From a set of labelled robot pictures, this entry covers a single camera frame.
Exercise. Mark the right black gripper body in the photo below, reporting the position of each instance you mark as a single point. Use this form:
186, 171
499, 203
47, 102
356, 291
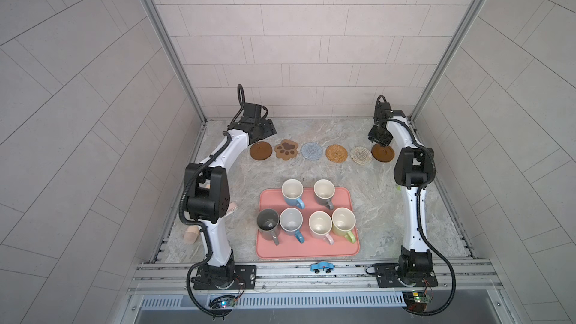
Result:
382, 136

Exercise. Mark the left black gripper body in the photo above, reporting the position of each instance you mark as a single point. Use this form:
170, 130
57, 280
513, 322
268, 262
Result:
261, 130

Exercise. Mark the brown wooden round coaster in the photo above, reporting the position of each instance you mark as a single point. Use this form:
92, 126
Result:
261, 151
382, 153

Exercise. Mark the multicolour knitted round coaster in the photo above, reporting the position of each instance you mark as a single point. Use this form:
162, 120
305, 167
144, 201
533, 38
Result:
361, 155

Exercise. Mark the woven rattan round coaster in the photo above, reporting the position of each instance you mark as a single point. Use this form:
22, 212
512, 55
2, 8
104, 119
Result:
336, 153

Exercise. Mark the blue knitted round coaster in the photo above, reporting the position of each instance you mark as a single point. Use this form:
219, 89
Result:
312, 151

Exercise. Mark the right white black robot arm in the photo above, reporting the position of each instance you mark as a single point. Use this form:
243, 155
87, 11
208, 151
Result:
414, 170

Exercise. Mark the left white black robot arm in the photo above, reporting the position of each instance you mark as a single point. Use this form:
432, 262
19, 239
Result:
206, 196

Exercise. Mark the cork paw print coaster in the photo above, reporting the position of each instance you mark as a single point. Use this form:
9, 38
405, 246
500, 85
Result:
286, 149

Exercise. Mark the pink rectangular tray mat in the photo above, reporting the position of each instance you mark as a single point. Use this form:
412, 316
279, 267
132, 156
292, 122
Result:
289, 247

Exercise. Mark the pink small object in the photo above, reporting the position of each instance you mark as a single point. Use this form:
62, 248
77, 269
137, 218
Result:
232, 207

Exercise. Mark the dark grey mug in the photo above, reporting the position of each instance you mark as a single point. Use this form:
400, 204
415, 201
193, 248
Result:
268, 222

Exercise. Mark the beige wooden cylinder object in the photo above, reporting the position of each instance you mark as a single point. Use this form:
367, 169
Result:
191, 235

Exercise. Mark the small blue toy car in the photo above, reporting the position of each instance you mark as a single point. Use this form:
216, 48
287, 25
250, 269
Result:
322, 267

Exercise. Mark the right circuit board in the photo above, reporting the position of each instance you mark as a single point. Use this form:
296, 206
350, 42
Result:
417, 301

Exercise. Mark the circuit board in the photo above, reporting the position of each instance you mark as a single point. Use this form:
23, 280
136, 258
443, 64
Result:
417, 301
224, 302

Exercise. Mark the left circuit board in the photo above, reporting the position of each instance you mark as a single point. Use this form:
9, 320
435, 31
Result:
224, 302

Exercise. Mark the white mug blue handle rear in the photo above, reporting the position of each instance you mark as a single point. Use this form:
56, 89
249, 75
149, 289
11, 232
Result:
292, 191

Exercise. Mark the white mug green handle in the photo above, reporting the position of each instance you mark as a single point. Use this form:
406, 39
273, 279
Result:
344, 223

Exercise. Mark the grey mug blue handle front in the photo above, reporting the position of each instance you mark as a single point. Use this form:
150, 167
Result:
291, 221

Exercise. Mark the white mug pink handle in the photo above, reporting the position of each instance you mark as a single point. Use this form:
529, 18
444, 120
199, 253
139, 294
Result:
320, 226

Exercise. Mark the aluminium mounting rail frame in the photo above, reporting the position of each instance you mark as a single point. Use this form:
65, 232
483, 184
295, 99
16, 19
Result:
295, 277

